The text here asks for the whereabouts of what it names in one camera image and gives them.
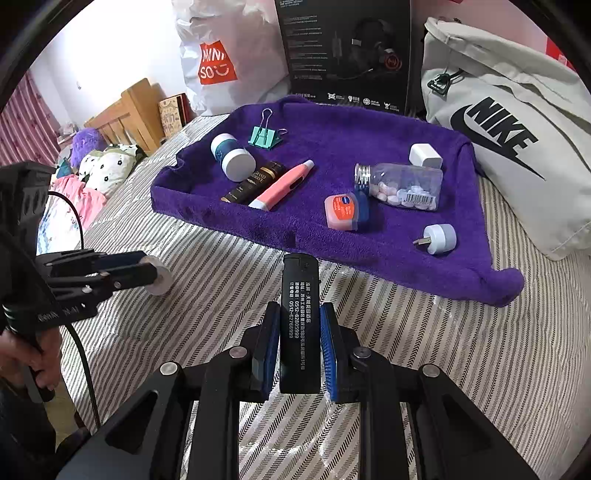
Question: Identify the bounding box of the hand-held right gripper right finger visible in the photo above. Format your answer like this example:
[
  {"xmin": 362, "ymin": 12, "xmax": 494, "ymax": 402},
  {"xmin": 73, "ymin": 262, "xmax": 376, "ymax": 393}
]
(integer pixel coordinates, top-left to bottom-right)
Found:
[{"xmin": 320, "ymin": 302, "xmax": 541, "ymax": 480}]

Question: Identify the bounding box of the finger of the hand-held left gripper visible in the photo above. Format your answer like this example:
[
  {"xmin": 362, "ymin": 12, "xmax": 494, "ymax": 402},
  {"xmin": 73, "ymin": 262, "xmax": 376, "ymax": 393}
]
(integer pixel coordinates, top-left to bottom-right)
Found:
[
  {"xmin": 47, "ymin": 269, "xmax": 160, "ymax": 305},
  {"xmin": 36, "ymin": 249, "xmax": 151, "ymax": 278}
]

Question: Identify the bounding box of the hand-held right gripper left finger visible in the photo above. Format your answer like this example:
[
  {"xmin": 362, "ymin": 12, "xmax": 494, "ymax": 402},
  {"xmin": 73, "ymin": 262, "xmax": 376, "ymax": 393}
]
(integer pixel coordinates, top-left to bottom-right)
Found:
[{"xmin": 55, "ymin": 302, "xmax": 282, "ymax": 480}]

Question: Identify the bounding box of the long black box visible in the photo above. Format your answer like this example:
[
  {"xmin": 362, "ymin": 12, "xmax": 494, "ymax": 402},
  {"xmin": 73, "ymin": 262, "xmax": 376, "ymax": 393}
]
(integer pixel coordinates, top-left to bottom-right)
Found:
[{"xmin": 277, "ymin": 253, "xmax": 321, "ymax": 394}]

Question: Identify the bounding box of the small white round container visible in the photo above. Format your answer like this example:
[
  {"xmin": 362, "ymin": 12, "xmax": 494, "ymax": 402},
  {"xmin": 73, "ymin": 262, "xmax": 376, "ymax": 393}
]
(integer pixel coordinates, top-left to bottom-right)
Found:
[{"xmin": 145, "ymin": 259, "xmax": 171, "ymax": 297}]

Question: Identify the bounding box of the pink jar with blue lid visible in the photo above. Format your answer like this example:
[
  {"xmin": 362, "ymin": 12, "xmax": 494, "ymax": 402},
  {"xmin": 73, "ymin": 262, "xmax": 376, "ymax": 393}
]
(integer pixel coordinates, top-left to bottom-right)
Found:
[{"xmin": 324, "ymin": 193, "xmax": 370, "ymax": 232}]

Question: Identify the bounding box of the round lavender plug adapter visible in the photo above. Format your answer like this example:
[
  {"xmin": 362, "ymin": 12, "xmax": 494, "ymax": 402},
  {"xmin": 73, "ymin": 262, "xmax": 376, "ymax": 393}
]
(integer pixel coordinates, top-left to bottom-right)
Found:
[{"xmin": 412, "ymin": 223, "xmax": 458, "ymax": 256}]

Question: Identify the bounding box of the pink pen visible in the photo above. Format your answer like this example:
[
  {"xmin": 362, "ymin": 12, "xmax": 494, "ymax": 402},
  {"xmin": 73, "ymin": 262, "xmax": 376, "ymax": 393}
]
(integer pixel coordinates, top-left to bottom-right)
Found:
[{"xmin": 248, "ymin": 160, "xmax": 315, "ymax": 212}]

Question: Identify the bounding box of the white and blue cylinder container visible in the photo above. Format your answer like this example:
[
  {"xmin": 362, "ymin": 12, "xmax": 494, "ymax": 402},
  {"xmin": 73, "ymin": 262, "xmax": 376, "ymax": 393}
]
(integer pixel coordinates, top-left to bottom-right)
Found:
[{"xmin": 211, "ymin": 133, "xmax": 256, "ymax": 182}]

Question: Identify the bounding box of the dark brown tube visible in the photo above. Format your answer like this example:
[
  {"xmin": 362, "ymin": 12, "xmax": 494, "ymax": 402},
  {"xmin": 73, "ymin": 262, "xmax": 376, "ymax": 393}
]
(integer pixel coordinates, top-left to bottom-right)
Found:
[{"xmin": 221, "ymin": 161, "xmax": 288, "ymax": 205}]

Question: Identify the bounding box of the clear pill bottle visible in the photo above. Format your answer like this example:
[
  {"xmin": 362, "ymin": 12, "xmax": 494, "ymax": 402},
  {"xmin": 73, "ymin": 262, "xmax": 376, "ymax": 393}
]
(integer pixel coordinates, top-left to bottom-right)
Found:
[{"xmin": 354, "ymin": 162, "xmax": 444, "ymax": 212}]

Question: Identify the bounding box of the grey shoulder bag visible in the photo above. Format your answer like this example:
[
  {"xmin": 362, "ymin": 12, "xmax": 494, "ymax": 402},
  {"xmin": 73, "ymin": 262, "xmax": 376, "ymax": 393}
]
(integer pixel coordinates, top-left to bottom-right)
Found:
[{"xmin": 422, "ymin": 16, "xmax": 591, "ymax": 261}]

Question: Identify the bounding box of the person's left hand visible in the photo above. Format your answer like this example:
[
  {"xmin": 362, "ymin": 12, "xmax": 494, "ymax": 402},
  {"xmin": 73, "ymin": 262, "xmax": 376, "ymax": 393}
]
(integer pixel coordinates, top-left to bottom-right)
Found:
[{"xmin": 0, "ymin": 323, "xmax": 64, "ymax": 402}]

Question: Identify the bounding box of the pink cloth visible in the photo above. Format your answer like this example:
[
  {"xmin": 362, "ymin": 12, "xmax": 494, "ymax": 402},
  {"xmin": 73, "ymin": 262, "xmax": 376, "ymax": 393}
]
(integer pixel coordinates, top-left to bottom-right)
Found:
[{"xmin": 48, "ymin": 175, "xmax": 108, "ymax": 227}]

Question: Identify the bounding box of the pink striped curtain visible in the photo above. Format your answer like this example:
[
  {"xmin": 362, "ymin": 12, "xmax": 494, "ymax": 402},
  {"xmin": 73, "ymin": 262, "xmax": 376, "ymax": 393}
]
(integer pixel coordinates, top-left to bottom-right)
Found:
[{"xmin": 0, "ymin": 71, "xmax": 61, "ymax": 167}]

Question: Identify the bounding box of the floral pillow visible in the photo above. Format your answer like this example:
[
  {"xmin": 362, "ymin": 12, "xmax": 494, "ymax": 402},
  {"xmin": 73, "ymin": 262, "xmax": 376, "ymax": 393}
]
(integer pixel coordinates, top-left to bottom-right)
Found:
[{"xmin": 78, "ymin": 144, "xmax": 148, "ymax": 195}]

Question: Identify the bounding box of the purple plush toy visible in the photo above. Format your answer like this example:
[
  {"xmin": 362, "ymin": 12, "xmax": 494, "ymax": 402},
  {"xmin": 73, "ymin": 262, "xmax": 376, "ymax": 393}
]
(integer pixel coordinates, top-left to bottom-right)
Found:
[{"xmin": 71, "ymin": 128, "xmax": 108, "ymax": 162}]

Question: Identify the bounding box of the striped bed sheet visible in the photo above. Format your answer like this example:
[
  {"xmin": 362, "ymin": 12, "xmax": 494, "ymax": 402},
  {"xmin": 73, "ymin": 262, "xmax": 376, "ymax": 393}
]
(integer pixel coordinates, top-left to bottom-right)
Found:
[{"xmin": 37, "ymin": 113, "xmax": 591, "ymax": 480}]

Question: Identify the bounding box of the wooden headboard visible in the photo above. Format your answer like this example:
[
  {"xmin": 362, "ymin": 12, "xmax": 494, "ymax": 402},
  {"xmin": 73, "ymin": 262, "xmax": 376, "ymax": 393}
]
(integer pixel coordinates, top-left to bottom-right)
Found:
[{"xmin": 84, "ymin": 78, "xmax": 163, "ymax": 157}]

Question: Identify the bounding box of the brown patterned book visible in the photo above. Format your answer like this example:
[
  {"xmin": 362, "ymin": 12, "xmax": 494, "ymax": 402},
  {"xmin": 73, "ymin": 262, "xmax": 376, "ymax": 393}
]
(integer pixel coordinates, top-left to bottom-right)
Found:
[{"xmin": 158, "ymin": 92, "xmax": 191, "ymax": 137}]

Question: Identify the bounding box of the dark clothing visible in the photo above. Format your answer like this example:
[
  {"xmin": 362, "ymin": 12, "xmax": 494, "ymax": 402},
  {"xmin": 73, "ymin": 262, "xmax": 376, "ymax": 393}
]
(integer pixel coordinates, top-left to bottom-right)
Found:
[{"xmin": 0, "ymin": 383, "xmax": 93, "ymax": 480}]

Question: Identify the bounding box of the purple towel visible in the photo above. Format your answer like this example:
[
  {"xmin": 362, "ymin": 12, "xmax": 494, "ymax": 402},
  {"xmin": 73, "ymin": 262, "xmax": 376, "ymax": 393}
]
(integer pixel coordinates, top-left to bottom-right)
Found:
[{"xmin": 151, "ymin": 96, "xmax": 525, "ymax": 306}]

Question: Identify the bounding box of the teal binder clip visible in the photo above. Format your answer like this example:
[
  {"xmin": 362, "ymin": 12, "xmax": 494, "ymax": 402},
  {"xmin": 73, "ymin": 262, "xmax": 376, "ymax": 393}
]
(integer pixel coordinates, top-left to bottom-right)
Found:
[{"xmin": 248, "ymin": 108, "xmax": 287, "ymax": 149}]

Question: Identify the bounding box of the white square charger plug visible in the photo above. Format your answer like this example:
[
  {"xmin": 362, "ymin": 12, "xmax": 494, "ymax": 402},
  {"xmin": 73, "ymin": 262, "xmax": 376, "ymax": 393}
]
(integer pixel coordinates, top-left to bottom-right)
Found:
[{"xmin": 409, "ymin": 143, "xmax": 443, "ymax": 170}]

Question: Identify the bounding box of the white shopping bag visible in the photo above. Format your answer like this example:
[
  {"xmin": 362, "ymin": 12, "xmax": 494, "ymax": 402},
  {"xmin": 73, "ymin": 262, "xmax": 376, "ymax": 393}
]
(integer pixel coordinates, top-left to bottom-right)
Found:
[{"xmin": 173, "ymin": 0, "xmax": 291, "ymax": 116}]

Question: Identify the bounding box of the black headset box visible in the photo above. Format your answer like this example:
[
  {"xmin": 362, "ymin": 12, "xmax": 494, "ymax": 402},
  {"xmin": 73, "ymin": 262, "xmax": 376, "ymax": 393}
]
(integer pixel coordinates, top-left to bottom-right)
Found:
[{"xmin": 274, "ymin": 0, "xmax": 413, "ymax": 116}]

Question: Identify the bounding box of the red box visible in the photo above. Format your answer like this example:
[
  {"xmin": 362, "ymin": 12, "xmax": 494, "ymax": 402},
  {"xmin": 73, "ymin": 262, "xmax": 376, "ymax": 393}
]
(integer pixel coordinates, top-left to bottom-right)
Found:
[{"xmin": 545, "ymin": 34, "xmax": 580, "ymax": 72}]

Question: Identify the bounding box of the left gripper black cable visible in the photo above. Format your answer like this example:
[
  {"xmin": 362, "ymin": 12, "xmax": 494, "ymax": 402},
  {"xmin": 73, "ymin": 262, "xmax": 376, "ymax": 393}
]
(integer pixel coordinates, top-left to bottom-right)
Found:
[{"xmin": 46, "ymin": 190, "xmax": 101, "ymax": 428}]

